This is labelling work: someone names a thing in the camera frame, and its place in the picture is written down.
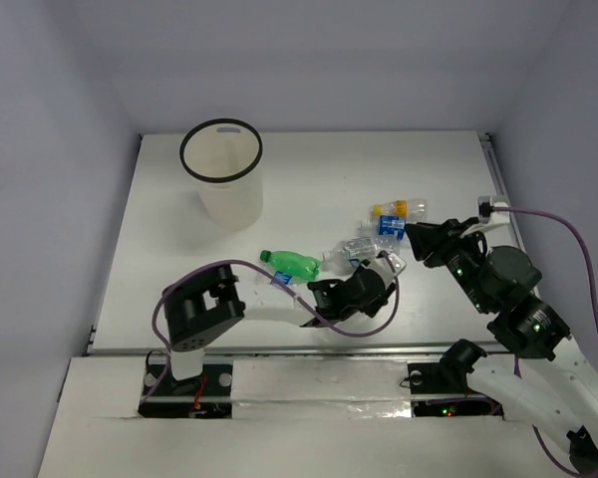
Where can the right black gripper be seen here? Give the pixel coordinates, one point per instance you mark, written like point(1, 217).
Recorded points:
point(440, 237)

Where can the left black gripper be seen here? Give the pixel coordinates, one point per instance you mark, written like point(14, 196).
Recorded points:
point(339, 294)

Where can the clear bottle blue label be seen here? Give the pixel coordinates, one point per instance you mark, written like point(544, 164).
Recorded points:
point(389, 230)

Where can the green plastic bottle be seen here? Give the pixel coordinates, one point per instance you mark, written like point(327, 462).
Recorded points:
point(296, 265)

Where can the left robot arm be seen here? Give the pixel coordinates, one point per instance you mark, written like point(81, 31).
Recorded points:
point(205, 304)

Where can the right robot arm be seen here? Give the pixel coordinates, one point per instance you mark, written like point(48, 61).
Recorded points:
point(499, 281)

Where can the white bin black rim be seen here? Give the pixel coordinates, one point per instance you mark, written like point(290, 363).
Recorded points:
point(223, 157)

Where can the clear bottle lemon label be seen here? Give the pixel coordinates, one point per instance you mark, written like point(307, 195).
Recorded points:
point(347, 255)

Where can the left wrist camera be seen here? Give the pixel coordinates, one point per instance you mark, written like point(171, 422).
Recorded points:
point(390, 265)

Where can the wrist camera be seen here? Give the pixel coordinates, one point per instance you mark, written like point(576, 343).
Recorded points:
point(390, 265)
point(492, 213)

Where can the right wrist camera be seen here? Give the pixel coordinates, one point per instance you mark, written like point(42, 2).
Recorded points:
point(492, 213)

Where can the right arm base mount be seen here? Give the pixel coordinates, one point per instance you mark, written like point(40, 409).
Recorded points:
point(432, 394)

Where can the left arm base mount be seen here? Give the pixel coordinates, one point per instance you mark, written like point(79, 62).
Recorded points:
point(206, 396)

